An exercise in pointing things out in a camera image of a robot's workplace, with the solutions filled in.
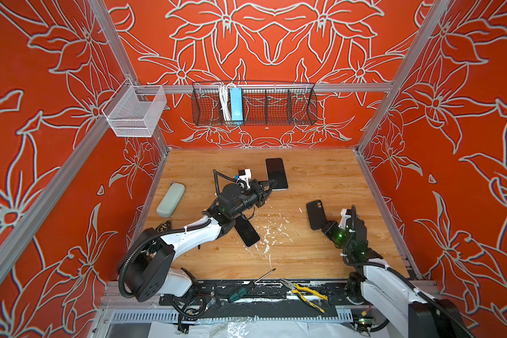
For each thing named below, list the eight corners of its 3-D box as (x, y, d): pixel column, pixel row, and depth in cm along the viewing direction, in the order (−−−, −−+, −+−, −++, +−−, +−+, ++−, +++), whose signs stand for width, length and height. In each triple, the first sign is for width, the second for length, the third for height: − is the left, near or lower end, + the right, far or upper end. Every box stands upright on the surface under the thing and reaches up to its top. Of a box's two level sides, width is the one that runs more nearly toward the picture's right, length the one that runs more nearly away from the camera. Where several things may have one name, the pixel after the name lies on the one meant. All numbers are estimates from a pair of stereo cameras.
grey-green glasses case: (157, 216, 94) (154, 212, 92) (173, 185, 106) (170, 181, 103) (172, 219, 94) (169, 215, 91) (186, 187, 105) (184, 183, 102)
